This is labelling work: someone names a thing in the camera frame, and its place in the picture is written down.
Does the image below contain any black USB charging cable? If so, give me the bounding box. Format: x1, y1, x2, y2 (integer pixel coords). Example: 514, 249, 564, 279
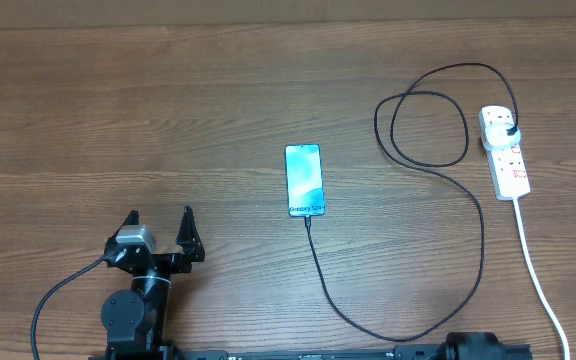
303, 62, 521, 344

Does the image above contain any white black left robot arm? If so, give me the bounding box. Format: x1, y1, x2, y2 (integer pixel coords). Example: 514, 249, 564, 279
30, 206, 205, 360

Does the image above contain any Samsung Galaxy smartphone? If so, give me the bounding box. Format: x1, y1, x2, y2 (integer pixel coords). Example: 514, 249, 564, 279
284, 144, 326, 217

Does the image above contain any white charger plug adapter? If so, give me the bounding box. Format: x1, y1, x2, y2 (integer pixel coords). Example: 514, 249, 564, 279
482, 124, 521, 151

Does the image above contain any white power strip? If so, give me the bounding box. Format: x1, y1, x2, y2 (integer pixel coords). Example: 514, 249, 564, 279
478, 105, 530, 201

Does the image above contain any white power strip cord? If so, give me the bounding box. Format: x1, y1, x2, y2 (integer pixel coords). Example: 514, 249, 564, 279
511, 197, 571, 360

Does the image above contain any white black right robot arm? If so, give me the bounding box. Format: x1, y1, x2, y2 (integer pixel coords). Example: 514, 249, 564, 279
173, 206, 507, 360

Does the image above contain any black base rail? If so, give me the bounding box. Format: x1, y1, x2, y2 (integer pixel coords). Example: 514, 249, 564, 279
87, 343, 534, 360

